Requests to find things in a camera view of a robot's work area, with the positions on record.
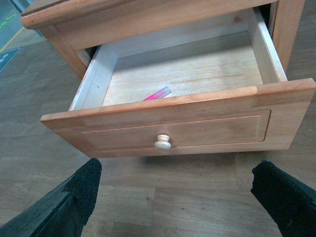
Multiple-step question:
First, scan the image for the pink marker with white cap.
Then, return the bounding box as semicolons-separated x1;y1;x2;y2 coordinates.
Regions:
144;86;171;101

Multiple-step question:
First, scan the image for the wooden drawer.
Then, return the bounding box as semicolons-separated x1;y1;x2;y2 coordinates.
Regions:
41;8;316;158

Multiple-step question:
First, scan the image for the wooden nightstand cabinet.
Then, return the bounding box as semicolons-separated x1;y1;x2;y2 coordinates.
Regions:
21;0;306;80

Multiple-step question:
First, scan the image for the round wooden drawer knob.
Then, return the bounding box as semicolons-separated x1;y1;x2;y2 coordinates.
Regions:
155;134;171;151

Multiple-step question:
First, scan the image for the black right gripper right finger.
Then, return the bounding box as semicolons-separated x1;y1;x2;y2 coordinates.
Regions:
251;160;316;237

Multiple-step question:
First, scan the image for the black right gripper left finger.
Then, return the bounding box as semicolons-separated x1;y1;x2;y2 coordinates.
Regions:
0;158;102;237

